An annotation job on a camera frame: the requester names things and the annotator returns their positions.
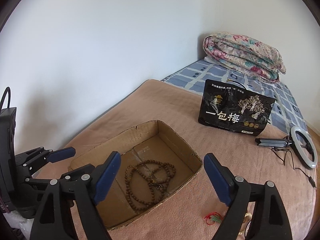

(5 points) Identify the blue checkered bedsheet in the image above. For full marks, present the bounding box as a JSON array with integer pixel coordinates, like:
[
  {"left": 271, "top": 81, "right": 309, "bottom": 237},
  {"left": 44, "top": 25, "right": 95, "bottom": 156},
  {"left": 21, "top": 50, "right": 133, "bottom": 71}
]
[{"left": 162, "top": 59, "right": 308, "bottom": 134}]

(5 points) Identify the brown cardboard box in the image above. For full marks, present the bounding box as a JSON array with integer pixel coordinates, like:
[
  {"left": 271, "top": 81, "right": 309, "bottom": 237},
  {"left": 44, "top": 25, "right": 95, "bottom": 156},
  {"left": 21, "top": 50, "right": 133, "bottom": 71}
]
[{"left": 68, "top": 120, "right": 202, "bottom": 230}]

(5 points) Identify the red strap wristwatch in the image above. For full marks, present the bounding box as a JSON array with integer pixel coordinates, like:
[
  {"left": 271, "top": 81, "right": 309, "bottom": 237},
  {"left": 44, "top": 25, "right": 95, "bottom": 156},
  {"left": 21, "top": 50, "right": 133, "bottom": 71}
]
[{"left": 238, "top": 212, "right": 252, "bottom": 237}]

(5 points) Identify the jade pendant red cord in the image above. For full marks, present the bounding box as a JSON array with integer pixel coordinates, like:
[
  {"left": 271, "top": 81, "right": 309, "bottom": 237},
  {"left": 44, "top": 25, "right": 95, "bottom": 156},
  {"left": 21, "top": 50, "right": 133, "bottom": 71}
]
[{"left": 203, "top": 212, "right": 224, "bottom": 226}]

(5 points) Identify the floral folded quilt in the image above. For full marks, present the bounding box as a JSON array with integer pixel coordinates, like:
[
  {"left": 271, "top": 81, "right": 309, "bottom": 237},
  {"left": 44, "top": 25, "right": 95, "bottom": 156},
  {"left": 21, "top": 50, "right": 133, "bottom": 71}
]
[{"left": 202, "top": 31, "right": 286, "bottom": 83}]

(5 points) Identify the brown wooden bead necklace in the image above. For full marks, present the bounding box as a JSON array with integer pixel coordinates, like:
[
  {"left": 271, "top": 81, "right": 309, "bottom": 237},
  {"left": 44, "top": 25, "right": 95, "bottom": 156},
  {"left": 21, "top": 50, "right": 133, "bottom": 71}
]
[{"left": 124, "top": 160, "right": 177, "bottom": 212}]

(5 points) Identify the pink blanket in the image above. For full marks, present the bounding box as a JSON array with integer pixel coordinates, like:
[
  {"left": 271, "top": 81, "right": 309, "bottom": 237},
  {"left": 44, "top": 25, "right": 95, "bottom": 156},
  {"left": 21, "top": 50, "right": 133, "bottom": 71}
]
[{"left": 37, "top": 78, "right": 315, "bottom": 240}]

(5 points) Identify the black snack bag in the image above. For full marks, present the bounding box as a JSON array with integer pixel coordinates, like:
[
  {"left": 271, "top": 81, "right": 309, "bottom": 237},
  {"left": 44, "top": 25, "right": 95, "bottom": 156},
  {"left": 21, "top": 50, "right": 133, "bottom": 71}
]
[{"left": 198, "top": 80, "right": 275, "bottom": 137}]

